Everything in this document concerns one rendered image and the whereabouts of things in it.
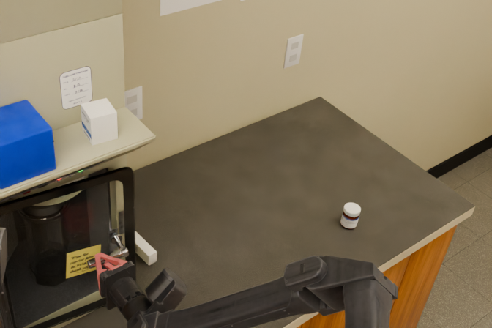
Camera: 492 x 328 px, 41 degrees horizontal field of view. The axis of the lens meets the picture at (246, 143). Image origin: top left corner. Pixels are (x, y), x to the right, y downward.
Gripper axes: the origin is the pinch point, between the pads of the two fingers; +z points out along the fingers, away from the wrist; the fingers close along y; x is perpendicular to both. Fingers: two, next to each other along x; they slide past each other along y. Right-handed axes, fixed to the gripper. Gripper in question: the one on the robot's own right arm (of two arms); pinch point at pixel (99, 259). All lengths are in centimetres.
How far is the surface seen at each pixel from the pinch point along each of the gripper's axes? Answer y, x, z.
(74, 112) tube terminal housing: 33.4, -0.4, 7.2
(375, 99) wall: -43, -154, 53
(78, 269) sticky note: -5.1, 3.1, 4.2
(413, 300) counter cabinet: -67, -105, -18
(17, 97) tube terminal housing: 40.3, 9.8, 7.0
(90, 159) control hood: 30.8, 2.3, -4.0
